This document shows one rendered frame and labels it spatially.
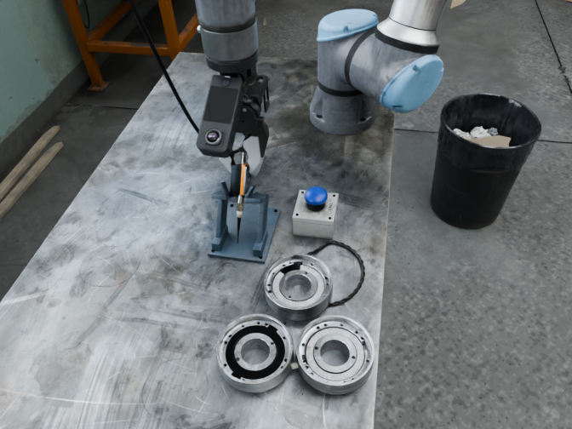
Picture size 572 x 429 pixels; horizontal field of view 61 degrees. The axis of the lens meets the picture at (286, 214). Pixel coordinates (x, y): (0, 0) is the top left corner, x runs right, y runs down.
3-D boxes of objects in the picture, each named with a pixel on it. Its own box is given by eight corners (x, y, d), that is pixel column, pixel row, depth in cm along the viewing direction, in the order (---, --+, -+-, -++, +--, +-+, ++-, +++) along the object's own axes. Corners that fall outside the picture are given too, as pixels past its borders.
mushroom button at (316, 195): (325, 222, 84) (326, 202, 81) (302, 220, 85) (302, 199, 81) (328, 206, 87) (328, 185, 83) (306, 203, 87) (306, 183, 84)
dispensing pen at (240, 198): (225, 244, 81) (231, 142, 77) (232, 238, 85) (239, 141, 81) (237, 246, 80) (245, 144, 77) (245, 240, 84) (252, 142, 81)
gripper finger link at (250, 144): (276, 159, 83) (266, 113, 77) (268, 181, 79) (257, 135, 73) (259, 158, 84) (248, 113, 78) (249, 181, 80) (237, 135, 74)
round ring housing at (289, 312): (334, 323, 73) (334, 308, 70) (264, 325, 73) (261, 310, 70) (329, 268, 80) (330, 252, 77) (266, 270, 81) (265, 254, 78)
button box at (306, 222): (333, 239, 85) (334, 220, 81) (293, 235, 86) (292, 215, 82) (339, 207, 90) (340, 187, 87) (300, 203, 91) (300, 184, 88)
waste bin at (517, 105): (511, 241, 187) (550, 152, 156) (421, 231, 192) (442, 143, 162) (501, 182, 210) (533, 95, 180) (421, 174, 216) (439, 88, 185)
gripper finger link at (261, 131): (273, 152, 77) (263, 104, 71) (271, 158, 76) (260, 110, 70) (245, 152, 78) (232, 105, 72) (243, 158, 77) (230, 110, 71)
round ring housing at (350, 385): (357, 323, 73) (359, 307, 70) (383, 389, 66) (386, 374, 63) (288, 339, 71) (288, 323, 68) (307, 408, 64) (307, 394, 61)
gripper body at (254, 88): (271, 108, 78) (266, 37, 70) (258, 140, 73) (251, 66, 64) (226, 105, 80) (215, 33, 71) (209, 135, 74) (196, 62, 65)
